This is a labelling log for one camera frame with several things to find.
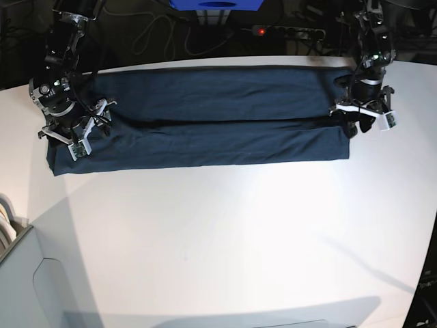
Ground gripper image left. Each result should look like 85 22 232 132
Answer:
38 98 117 148

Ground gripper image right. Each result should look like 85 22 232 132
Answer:
329 81 395 139

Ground dark blue T-shirt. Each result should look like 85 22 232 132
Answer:
47 66 350 176

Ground white slats at left edge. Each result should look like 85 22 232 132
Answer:
0 194 29 254

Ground black power strip red light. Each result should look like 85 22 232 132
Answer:
251 25 326 40

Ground grey bin at table corner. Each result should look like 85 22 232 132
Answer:
0 224 69 328

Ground blue box with oval hole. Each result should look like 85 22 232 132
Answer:
169 0 264 11

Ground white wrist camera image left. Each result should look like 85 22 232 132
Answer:
68 139 91 161

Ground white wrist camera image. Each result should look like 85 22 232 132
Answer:
376 111 397 131
68 139 91 161

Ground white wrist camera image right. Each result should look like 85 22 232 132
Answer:
376 111 397 131

